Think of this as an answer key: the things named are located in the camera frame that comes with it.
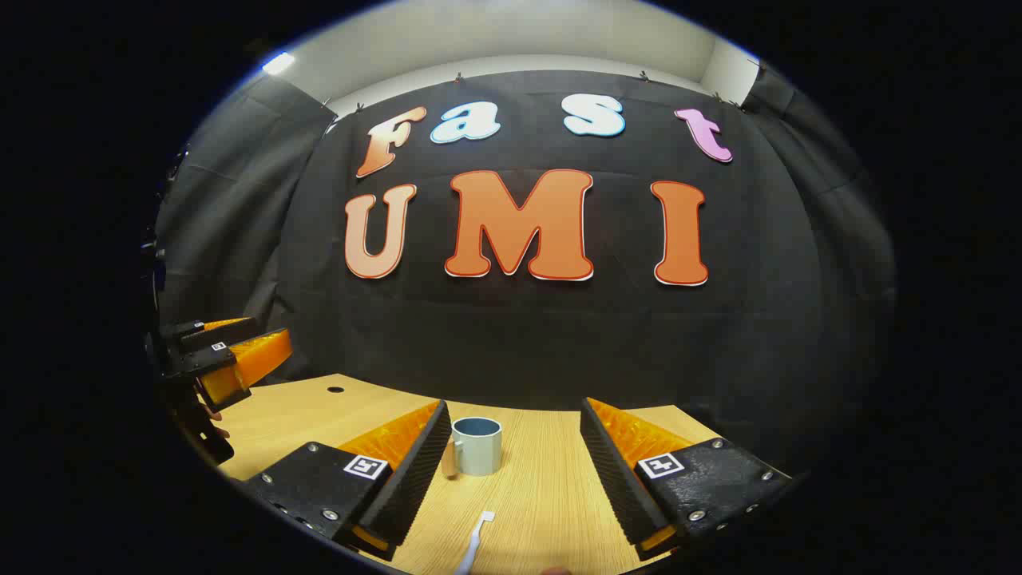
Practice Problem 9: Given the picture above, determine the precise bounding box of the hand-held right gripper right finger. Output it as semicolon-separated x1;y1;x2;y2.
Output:
580;397;793;560

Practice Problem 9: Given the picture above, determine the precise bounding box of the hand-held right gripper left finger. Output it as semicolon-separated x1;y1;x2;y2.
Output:
244;399;454;562

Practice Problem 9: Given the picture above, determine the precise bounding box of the pale green cup wooden handle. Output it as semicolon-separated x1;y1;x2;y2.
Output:
442;416;504;480

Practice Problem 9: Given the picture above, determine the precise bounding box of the white toothbrush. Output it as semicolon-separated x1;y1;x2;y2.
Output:
454;511;496;575

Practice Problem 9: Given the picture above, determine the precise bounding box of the wooden desktop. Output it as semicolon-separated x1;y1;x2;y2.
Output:
212;373;723;575

